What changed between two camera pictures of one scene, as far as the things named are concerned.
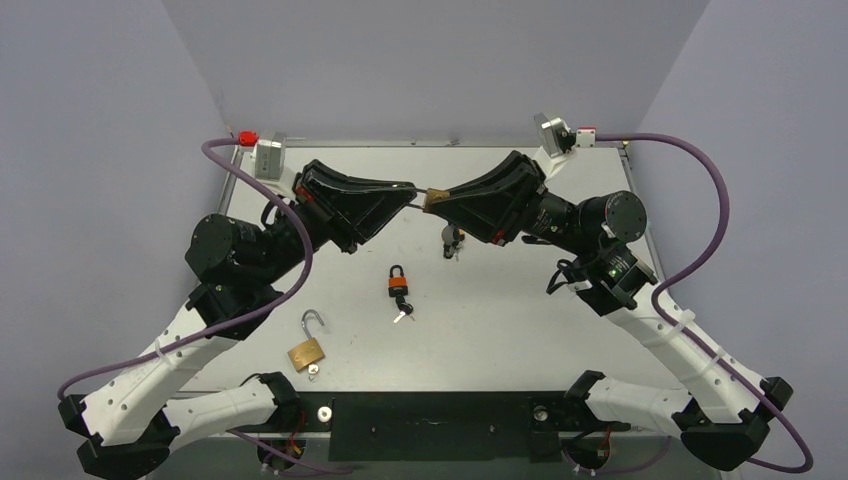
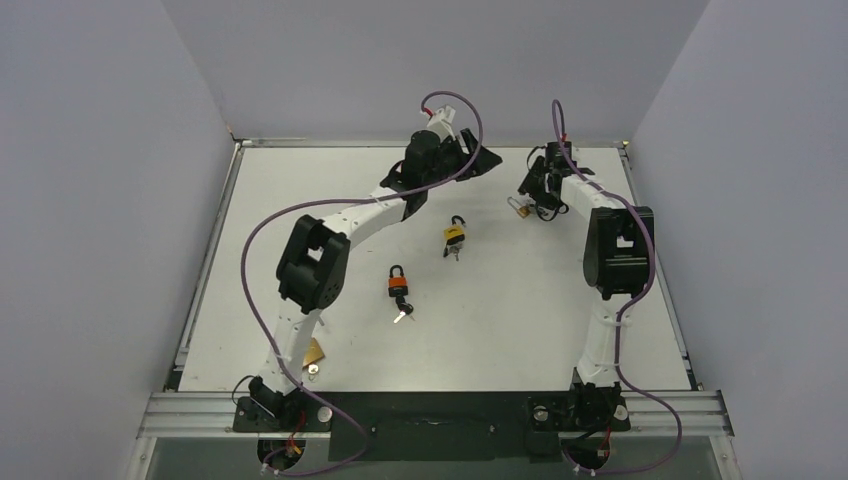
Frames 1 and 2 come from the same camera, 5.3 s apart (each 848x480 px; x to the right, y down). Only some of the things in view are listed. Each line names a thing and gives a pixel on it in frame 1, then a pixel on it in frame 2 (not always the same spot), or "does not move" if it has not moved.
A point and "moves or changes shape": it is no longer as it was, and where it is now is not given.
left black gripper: x=357 y=216 → x=482 y=163
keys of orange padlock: x=404 y=307 does not move
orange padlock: x=397 y=285 does not move
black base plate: x=441 y=425 does not move
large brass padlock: x=309 y=353 does not move
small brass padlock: x=431 y=195 moves or changes shape
